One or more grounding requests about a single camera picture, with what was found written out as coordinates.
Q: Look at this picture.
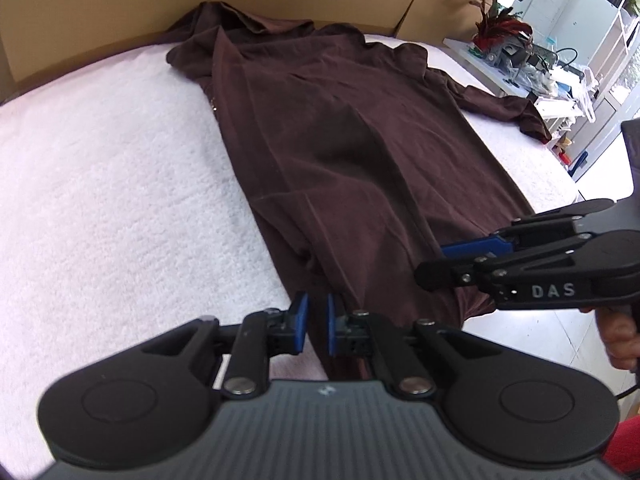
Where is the person's red clothing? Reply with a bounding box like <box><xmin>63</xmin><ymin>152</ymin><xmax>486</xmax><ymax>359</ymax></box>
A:
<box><xmin>602</xmin><ymin>410</ymin><xmax>640</xmax><ymax>476</ymax></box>

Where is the red-leaved plant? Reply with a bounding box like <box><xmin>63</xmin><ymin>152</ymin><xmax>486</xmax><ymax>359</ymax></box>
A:
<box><xmin>470</xmin><ymin>0</ymin><xmax>535</xmax><ymax>56</ymax></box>

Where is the person's right hand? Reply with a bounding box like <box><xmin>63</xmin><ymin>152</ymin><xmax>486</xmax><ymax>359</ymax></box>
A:
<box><xmin>597</xmin><ymin>305</ymin><xmax>640</xmax><ymax>374</ymax></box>

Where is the white desk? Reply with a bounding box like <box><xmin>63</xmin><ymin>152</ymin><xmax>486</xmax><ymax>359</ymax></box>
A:
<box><xmin>442</xmin><ymin>37</ymin><xmax>593</xmax><ymax>133</ymax></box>

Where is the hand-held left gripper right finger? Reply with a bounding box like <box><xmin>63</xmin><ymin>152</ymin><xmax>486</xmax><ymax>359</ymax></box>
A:
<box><xmin>326</xmin><ymin>293</ymin><xmax>502</xmax><ymax>402</ymax></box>

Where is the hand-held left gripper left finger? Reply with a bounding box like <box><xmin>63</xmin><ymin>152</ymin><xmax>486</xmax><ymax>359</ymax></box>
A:
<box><xmin>134</xmin><ymin>291</ymin><xmax>309</xmax><ymax>401</ymax></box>

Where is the white cabinet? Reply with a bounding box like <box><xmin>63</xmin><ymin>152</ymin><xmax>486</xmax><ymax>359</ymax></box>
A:
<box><xmin>500</xmin><ymin>0</ymin><xmax>640</xmax><ymax>181</ymax></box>

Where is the black cable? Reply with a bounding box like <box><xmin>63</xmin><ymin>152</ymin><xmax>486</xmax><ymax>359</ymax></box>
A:
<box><xmin>615</xmin><ymin>370</ymin><xmax>640</xmax><ymax>402</ymax></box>

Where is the grey metal stand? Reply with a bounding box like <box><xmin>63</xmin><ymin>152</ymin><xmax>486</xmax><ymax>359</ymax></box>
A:
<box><xmin>482</xmin><ymin>42</ymin><xmax>526</xmax><ymax>68</ymax></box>

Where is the dark brown sweater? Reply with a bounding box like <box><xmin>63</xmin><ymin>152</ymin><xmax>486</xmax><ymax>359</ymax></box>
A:
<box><xmin>165</xmin><ymin>1</ymin><xmax>553</xmax><ymax>381</ymax></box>

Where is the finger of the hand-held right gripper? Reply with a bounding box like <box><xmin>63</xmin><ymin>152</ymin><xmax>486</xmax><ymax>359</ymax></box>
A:
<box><xmin>414</xmin><ymin>239</ymin><xmax>592</xmax><ymax>293</ymax></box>
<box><xmin>440</xmin><ymin>199</ymin><xmax>616</xmax><ymax>262</ymax></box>

